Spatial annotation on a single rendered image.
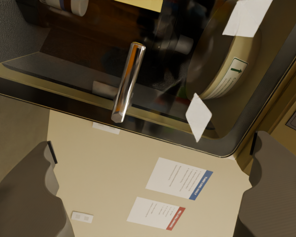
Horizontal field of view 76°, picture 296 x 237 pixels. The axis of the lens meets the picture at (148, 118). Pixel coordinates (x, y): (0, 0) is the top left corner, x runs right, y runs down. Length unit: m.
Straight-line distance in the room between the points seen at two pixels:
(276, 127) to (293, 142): 0.03
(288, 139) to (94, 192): 0.92
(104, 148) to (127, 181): 0.22
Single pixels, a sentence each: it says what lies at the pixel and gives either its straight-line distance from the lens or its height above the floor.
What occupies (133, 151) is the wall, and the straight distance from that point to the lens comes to 0.87.
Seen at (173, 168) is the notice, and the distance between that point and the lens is 0.93.
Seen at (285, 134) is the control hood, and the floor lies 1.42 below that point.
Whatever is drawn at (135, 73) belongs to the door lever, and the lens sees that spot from 0.20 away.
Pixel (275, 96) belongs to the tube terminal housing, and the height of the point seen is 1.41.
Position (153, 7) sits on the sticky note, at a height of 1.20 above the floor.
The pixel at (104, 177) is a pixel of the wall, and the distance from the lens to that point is 1.00.
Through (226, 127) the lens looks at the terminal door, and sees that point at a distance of 0.30.
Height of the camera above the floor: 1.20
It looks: 8 degrees up
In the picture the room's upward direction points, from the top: 107 degrees clockwise
